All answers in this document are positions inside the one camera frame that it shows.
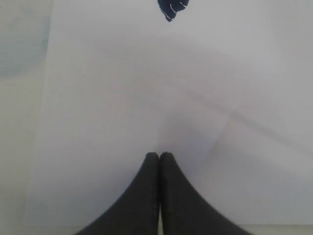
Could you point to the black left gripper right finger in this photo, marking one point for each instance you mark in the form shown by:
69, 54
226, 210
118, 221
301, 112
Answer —
183, 210

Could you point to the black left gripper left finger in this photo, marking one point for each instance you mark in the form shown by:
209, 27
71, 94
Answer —
136, 212

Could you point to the white paper sheet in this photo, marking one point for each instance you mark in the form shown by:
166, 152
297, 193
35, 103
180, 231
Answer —
227, 87

